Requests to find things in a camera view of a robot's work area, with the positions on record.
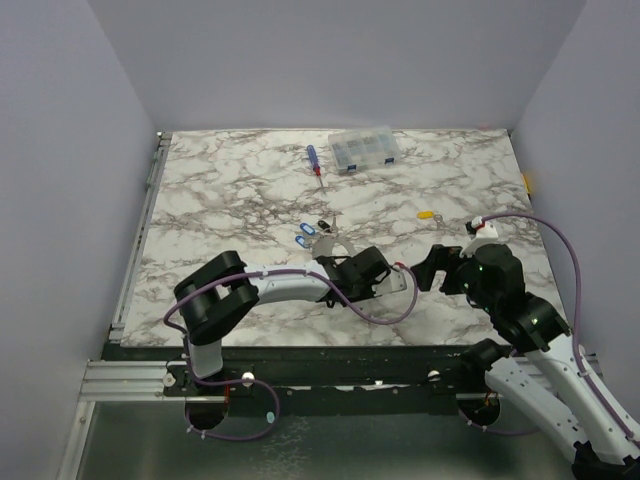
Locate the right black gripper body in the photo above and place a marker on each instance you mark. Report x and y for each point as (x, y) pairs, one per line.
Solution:
(447, 268)

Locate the grey large key ring holder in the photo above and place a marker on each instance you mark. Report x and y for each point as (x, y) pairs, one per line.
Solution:
(331, 246)

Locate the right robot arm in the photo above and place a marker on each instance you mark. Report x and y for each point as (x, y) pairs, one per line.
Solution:
(568, 412)

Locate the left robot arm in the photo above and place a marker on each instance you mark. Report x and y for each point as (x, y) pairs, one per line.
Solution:
(327, 279)

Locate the silver key on yellow tag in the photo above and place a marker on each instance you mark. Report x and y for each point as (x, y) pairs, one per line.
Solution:
(439, 221)

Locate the clear plastic organizer box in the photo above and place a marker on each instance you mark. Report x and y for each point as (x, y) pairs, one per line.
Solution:
(363, 149)

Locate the blue red screwdriver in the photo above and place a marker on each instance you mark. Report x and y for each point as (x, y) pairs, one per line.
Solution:
(315, 166)

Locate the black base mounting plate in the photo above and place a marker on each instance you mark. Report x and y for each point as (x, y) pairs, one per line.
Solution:
(325, 381)

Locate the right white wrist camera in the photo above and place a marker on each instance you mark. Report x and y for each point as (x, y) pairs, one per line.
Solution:
(481, 233)

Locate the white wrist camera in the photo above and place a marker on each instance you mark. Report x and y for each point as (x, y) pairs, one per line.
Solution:
(390, 282)
(481, 233)

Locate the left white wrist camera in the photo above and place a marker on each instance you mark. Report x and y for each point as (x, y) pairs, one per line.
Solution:
(390, 282)

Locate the aluminium frame rail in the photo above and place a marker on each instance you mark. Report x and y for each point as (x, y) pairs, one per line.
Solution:
(122, 381)

